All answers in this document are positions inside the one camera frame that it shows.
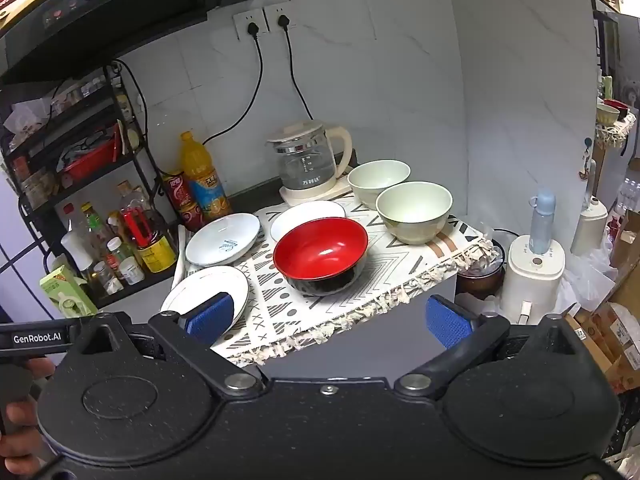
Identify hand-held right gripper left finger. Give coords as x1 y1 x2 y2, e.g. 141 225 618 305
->
80 292 268 399

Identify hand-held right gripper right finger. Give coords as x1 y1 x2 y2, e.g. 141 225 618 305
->
395 295 581 402

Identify white plate blue rim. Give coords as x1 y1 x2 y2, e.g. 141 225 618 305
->
160 265 251 331
185 212 262 267
270 200 347 243

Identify pale green bowl brown outside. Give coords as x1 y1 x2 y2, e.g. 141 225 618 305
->
375 181 453 246

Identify red and black bowl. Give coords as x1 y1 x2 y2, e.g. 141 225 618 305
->
273 217 369 297

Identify pale green bowl grey outside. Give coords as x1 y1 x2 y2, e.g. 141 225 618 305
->
347 160 412 211

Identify person's left hand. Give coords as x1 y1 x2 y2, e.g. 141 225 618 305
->
0 356 57 463

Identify brown pot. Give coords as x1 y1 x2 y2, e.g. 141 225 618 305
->
455 240 506 302

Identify green cardboard box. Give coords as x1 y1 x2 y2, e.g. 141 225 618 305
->
39 265 99 317

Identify patterned fringed table cloth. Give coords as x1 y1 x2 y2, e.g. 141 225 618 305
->
172 195 493 366

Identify black metal rack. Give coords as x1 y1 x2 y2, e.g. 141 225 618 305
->
0 62 183 311

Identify white water dispenser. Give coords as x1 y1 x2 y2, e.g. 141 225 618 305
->
500 234 567 328

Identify white-lidded jar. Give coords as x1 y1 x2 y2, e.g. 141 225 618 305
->
118 256 146 286

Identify small clear jar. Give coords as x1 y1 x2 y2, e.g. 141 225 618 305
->
92 261 124 296

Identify white plastic bottle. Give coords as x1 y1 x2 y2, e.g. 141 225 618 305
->
60 230 96 273

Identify red drink can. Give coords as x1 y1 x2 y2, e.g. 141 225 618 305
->
161 170 193 211
177 200 206 232

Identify orange juice bottle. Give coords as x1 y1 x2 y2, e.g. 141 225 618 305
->
179 131 233 221

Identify yellow-capped bottle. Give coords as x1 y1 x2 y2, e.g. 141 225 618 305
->
80 201 115 248

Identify light blue thermos bottle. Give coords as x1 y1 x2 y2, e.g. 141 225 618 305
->
529 189 557 255

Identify white plastic bags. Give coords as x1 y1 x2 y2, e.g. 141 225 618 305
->
557 245 618 311

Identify cream kettle base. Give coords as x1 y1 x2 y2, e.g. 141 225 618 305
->
278 162 362 207

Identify cardboard boxes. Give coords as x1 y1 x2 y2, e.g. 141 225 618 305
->
565 240 640 393

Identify white round appliance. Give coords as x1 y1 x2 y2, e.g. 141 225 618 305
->
570 197 609 257

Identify glass electric kettle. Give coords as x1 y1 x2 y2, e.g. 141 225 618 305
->
265 120 354 193

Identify red plastic basket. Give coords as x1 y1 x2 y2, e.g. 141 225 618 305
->
60 135 123 181

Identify pack of water bottles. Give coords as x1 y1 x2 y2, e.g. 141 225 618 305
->
612 170 640 217

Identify fringed cloth on side table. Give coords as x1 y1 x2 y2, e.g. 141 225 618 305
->
594 112 637 150

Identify small pale bowl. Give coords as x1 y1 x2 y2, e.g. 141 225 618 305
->
595 102 621 127

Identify black range hood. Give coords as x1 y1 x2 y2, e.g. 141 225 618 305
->
0 0 273 86

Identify dark sauce bottle red handle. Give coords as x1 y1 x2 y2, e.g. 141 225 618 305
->
120 205 178 274

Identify black power cable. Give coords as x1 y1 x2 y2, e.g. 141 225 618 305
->
201 22 266 146
276 14 315 122

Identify white wall socket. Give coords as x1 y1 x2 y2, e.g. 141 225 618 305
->
263 4 300 32
232 9 268 41

